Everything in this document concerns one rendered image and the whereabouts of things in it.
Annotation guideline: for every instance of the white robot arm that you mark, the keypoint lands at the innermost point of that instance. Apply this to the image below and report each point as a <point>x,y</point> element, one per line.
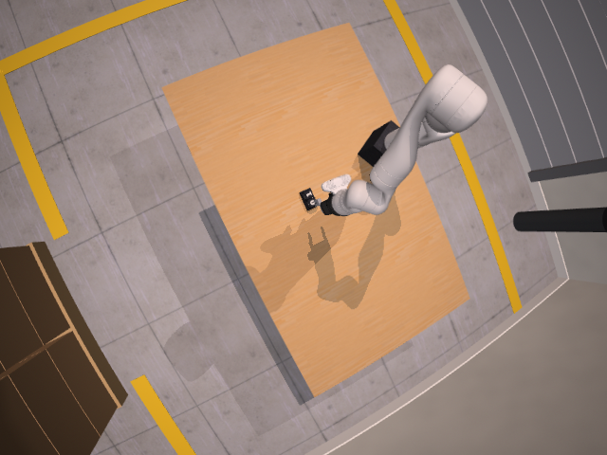
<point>448,96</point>

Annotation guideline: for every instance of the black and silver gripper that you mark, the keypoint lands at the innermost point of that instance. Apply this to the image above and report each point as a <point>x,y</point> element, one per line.
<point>335,186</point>

